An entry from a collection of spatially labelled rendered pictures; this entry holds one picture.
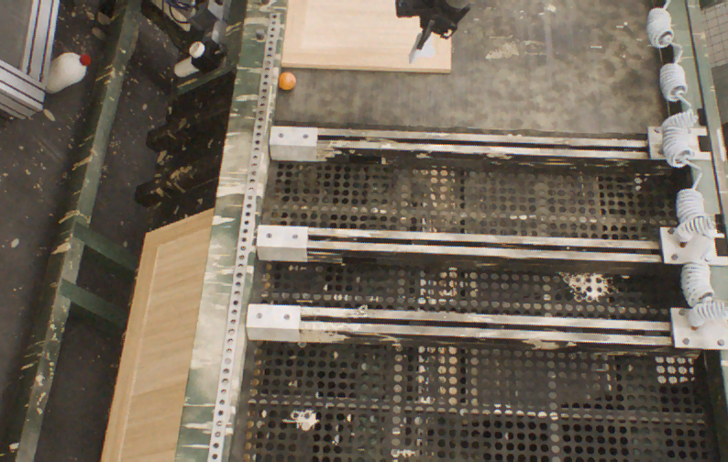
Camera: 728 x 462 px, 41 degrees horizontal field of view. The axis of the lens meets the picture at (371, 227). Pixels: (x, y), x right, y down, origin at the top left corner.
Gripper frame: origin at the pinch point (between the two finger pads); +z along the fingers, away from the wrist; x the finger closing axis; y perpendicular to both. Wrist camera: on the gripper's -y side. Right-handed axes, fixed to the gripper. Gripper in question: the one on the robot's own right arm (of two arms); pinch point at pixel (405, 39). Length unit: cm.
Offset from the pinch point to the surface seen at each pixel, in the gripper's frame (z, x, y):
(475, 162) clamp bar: 9.7, -25.3, 25.8
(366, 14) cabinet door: 28.2, 30.0, 3.6
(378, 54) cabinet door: 25.1, 13.8, 5.5
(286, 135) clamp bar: 29.2, -18.3, -20.8
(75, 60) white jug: 94, 33, -68
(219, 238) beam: 36, -49, -35
